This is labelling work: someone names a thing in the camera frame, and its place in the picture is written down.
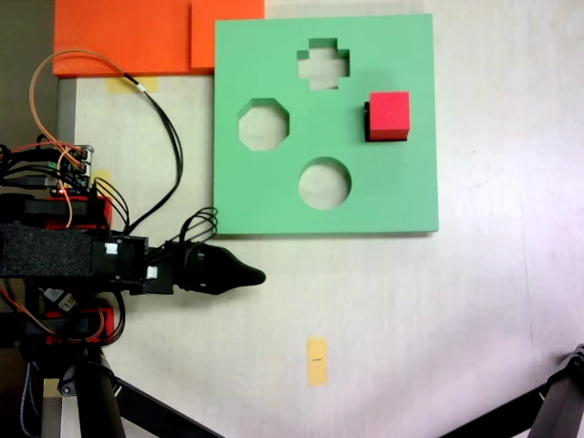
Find orange foam block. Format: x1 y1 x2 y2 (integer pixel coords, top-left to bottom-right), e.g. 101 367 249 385
190 0 266 69

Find yellow tape with black mark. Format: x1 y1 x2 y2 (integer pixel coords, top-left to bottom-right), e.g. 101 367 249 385
306 336 329 388

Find thin black servo wires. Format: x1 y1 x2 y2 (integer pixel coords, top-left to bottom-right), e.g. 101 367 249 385
92 177 132 238
179 206 220 248

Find blue white braided cable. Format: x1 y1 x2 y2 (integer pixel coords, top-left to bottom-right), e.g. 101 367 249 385
19 360 43 437

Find orange foam mat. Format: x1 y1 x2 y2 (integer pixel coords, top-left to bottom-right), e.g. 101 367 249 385
53 0 215 78

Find orange and black servo cable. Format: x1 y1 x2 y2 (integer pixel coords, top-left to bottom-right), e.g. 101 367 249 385
28 48 184 234

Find motor controller circuit board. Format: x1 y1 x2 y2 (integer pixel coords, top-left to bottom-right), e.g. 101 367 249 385
45 144 95 195

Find black USB cable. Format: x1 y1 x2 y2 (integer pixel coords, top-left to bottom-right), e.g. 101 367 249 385
0 175 58 189

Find black camera tripod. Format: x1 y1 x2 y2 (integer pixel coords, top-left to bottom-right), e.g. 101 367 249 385
440 342 584 438
26 344 224 438

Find red square block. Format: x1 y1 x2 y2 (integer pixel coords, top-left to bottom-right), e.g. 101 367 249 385
368 90 412 142

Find black power converter board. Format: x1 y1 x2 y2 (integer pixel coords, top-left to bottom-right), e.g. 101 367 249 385
43 287 77 314

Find green shape sorting board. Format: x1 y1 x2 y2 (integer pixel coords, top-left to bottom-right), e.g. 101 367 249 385
212 13 440 236

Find plain yellow tape strip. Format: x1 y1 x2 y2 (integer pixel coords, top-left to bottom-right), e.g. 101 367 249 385
106 76 160 95

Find small yellow tape piece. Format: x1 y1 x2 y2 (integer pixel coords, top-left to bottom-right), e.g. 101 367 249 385
93 170 113 197

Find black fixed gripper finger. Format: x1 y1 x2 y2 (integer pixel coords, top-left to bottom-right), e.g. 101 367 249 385
212 245 267 296

